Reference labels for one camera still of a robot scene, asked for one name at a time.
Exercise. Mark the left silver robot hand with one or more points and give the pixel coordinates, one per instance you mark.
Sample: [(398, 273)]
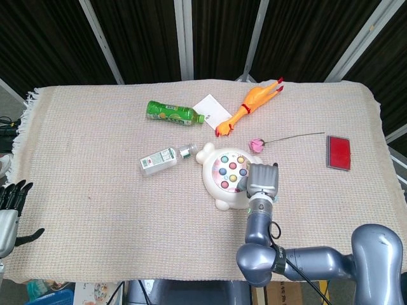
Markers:
[(6, 228)]

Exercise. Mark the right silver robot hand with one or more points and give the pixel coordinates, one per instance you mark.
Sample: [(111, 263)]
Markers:
[(263, 179)]

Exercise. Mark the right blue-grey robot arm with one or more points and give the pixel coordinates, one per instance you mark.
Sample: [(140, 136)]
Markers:
[(257, 228)]

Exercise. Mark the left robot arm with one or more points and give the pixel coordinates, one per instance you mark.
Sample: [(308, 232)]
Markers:
[(1, 267)]

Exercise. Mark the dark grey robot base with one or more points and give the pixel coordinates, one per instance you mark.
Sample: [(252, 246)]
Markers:
[(190, 294)]

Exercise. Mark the white bear button toy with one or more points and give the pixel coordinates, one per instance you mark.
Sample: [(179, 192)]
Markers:
[(210, 178)]

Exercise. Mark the pink artificial rose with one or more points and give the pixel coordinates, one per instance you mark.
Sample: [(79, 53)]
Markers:
[(256, 145)]

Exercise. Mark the red flat case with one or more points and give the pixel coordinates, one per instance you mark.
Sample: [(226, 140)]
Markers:
[(339, 152)]

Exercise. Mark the blue plastic basket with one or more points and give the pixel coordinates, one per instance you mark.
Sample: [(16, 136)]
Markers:
[(47, 298)]

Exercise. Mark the orange rubber chicken toy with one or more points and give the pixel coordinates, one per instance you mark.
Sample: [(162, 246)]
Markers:
[(251, 98)]

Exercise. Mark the white paper card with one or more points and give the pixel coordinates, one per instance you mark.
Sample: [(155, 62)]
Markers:
[(211, 108)]

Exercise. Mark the beige woven table cloth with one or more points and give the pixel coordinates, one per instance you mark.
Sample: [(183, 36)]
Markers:
[(95, 190)]

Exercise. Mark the clear plastic bottle green label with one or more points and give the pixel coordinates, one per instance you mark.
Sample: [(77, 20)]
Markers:
[(157, 162)]

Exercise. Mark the white printed box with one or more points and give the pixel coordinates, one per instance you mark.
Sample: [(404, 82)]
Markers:
[(95, 294)]

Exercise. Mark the green tea bottle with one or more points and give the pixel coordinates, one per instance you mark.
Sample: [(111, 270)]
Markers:
[(171, 114)]

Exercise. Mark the brown cardboard box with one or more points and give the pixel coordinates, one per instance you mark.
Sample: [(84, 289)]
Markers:
[(283, 295)]

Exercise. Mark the black pleated curtain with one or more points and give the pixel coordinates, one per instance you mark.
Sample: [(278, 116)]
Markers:
[(143, 31)]

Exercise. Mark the white metal frame post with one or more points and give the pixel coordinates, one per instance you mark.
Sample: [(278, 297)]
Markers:
[(101, 41), (362, 38), (184, 38), (256, 35), (11, 90), (395, 135)]

